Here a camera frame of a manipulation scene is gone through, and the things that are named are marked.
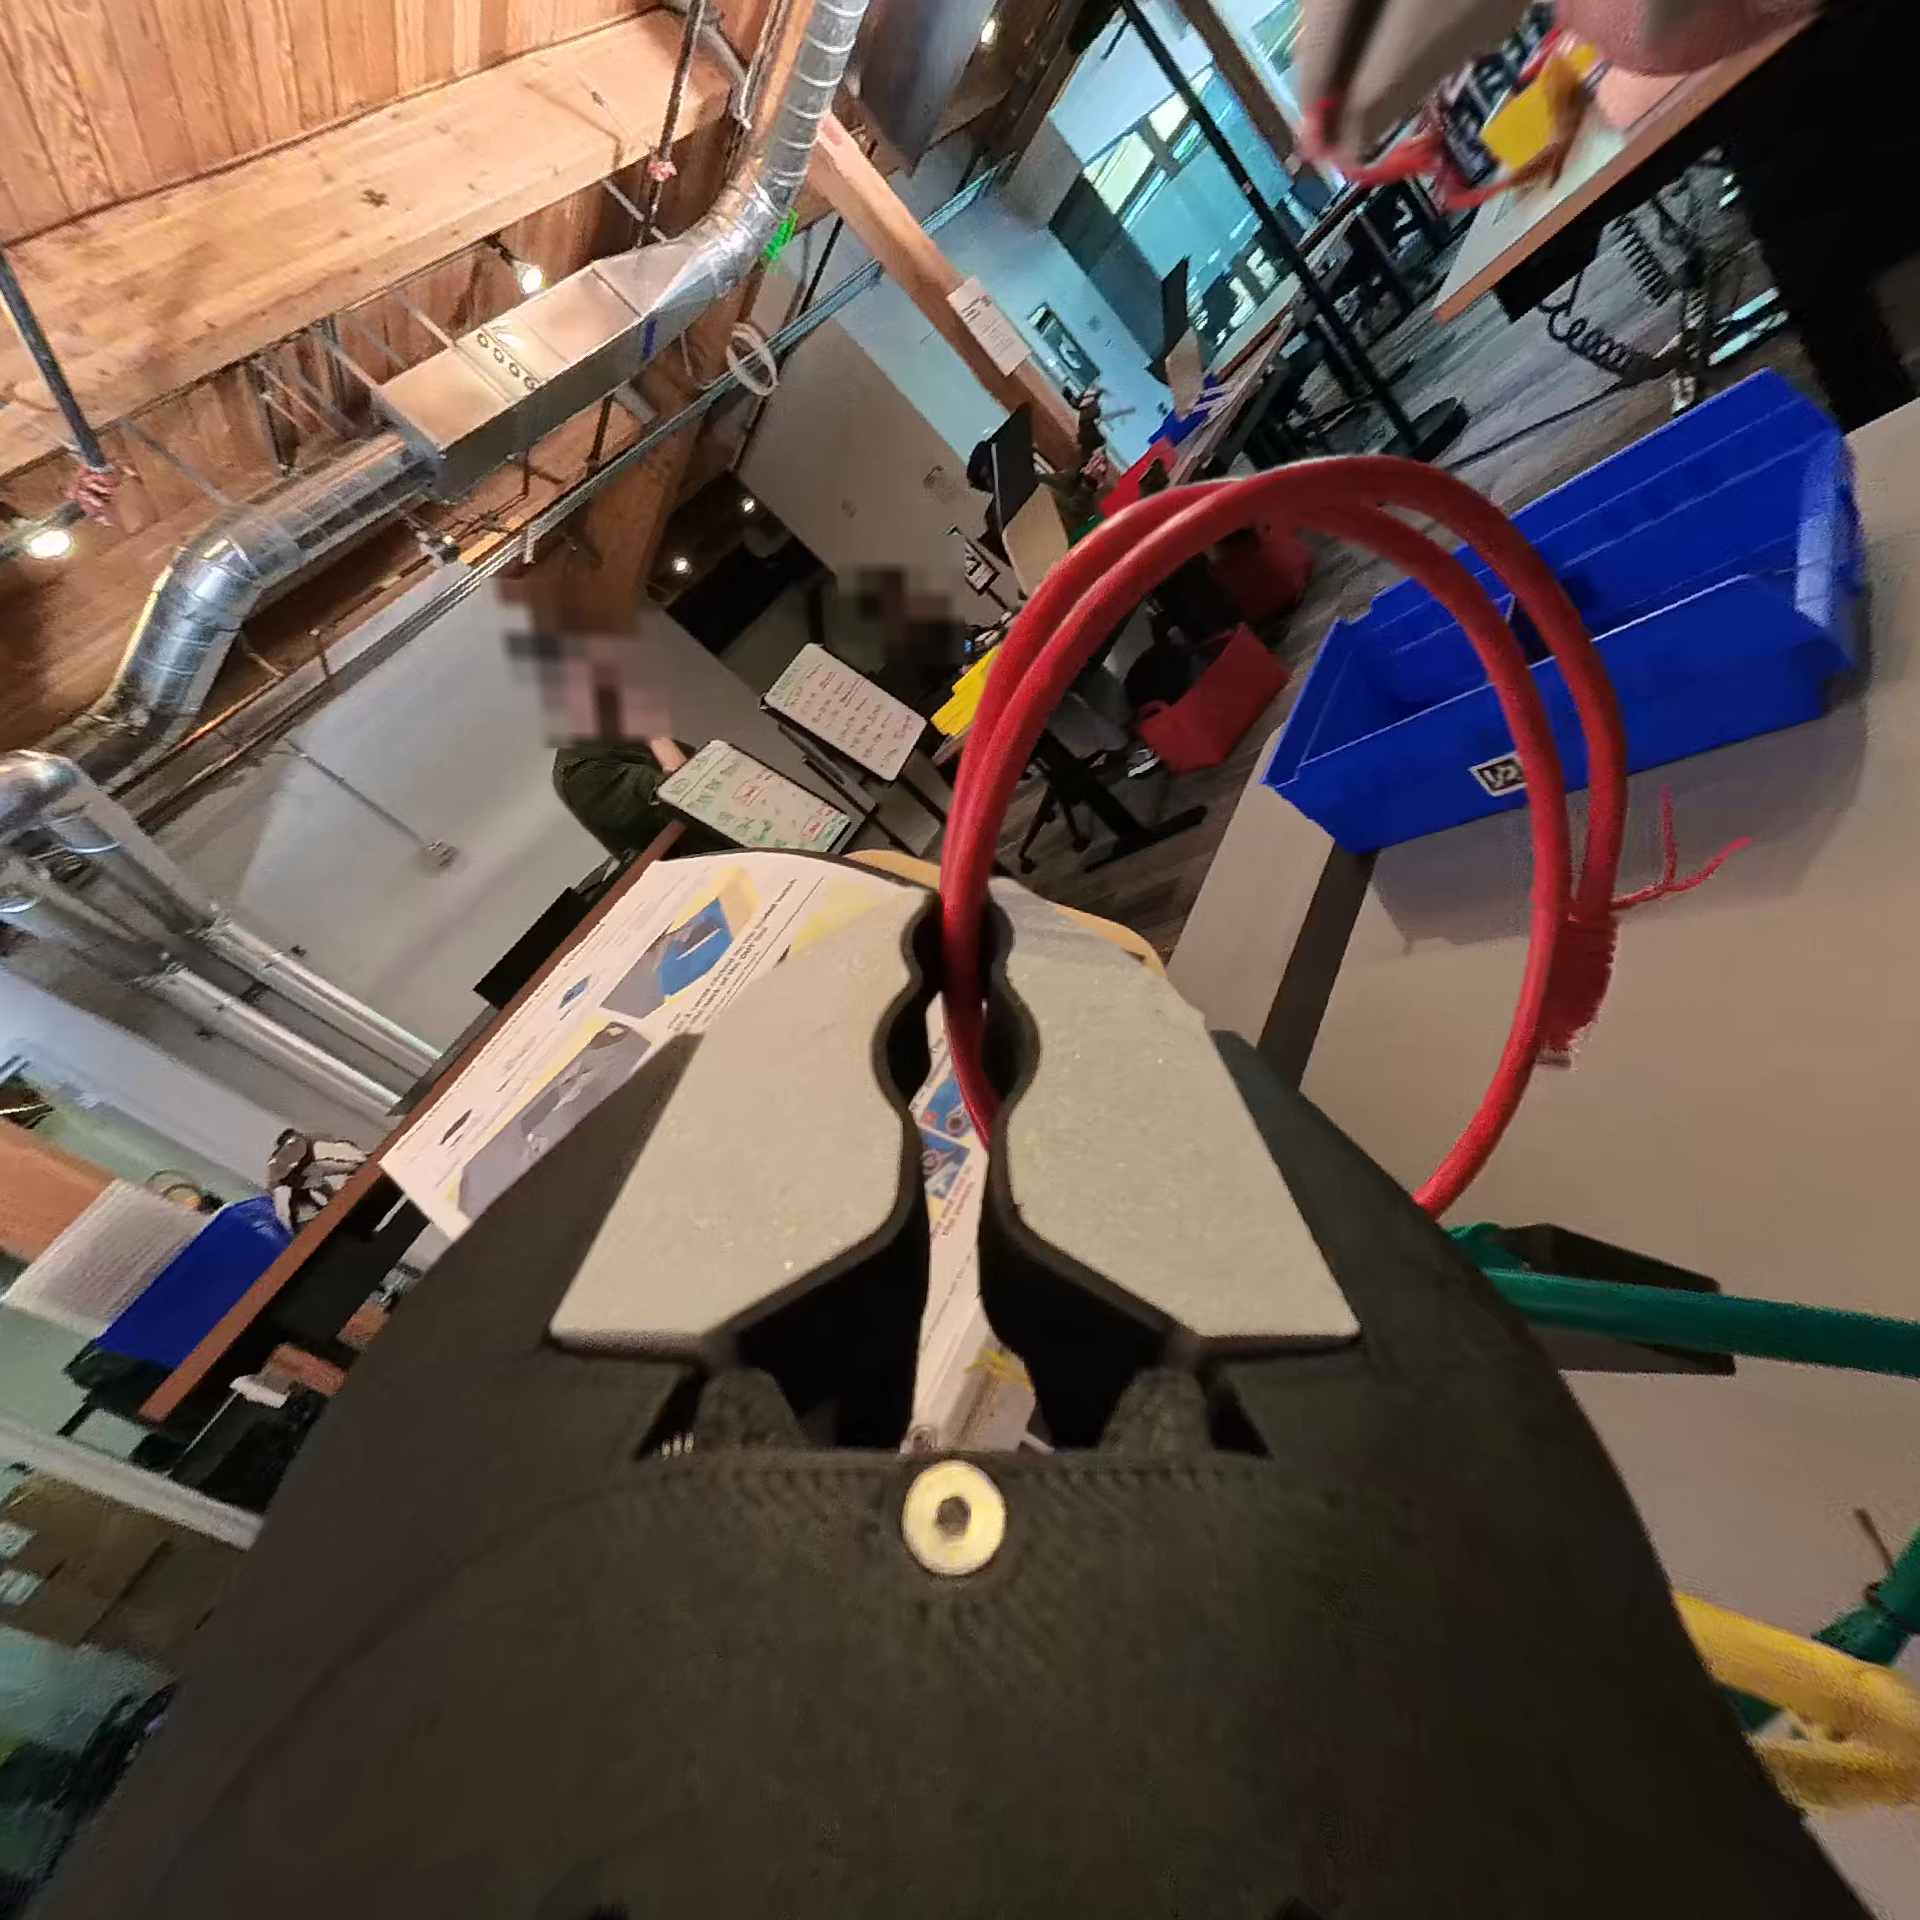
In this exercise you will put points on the black network switch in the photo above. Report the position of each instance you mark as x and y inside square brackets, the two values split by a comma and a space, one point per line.
[1590, 1254]

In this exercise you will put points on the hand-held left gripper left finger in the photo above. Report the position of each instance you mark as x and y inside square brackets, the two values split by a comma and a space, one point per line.
[750, 1171]

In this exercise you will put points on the whiteboard with green writing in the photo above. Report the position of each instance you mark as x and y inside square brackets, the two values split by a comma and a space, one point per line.
[750, 796]

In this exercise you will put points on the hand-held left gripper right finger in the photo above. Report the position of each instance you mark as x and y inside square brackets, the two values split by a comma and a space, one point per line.
[1170, 1185]

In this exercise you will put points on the person's right hand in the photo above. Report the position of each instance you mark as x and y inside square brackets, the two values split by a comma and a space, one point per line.
[1681, 31]

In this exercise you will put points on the yellow plastic bin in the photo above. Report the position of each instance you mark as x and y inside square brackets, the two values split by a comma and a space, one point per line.
[1538, 113]
[968, 699]

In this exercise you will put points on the silver air duct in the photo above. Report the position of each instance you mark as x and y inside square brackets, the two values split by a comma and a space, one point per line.
[494, 376]

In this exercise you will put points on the clear plastic container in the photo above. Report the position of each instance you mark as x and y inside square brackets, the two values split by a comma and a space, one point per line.
[105, 1245]

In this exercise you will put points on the blue divided plastic bin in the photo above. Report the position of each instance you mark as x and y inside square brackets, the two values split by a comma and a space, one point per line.
[1379, 751]

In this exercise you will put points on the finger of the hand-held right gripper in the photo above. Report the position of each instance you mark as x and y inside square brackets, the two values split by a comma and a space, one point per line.
[1324, 75]
[1448, 53]

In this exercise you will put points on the blue storage tote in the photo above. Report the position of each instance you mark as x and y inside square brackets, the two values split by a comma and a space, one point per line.
[195, 1290]

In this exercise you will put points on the white paper sign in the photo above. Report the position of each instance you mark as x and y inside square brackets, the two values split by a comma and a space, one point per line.
[990, 324]

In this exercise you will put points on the silver insulated pipes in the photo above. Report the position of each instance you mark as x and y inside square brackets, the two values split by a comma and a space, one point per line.
[45, 796]

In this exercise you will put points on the printed instruction sheet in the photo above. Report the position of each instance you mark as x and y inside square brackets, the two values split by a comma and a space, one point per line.
[601, 1050]

